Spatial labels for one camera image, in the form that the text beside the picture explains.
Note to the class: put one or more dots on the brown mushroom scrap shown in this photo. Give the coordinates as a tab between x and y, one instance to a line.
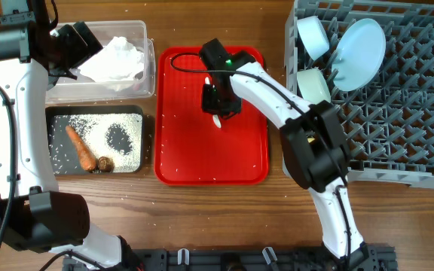
105	164

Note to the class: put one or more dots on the red serving tray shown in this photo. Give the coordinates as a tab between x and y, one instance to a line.
189	149

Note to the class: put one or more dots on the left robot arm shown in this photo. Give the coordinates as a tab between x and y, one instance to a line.
34	214

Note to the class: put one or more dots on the light blue bowl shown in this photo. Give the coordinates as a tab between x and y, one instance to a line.
313	36

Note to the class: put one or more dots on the white plastic spoon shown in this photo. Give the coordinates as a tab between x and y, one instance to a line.
215	117

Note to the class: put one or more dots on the white rice grains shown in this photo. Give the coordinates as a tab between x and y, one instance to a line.
96	131

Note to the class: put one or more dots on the mint green bowl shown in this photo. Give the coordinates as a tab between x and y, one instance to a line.
312	86

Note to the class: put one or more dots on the white tissue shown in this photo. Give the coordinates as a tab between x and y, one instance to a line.
115	68

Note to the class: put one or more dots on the black waste tray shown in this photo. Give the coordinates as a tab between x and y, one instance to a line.
62	165

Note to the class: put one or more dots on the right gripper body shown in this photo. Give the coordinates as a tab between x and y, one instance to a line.
221	103

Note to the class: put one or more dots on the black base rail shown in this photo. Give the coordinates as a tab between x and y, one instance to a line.
368	257

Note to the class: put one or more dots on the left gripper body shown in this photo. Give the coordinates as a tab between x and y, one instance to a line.
73	48

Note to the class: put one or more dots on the orange carrot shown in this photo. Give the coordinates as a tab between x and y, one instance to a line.
86	159

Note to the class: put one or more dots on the grey dishwasher rack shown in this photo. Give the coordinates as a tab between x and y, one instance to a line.
389	123

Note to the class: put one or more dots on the small red wrapper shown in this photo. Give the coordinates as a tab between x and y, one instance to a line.
137	87

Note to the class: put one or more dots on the clear plastic bin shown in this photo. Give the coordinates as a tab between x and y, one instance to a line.
67	90

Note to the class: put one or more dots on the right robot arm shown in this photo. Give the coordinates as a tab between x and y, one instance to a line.
315	151

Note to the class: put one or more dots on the light blue plate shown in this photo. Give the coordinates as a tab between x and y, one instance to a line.
360	53

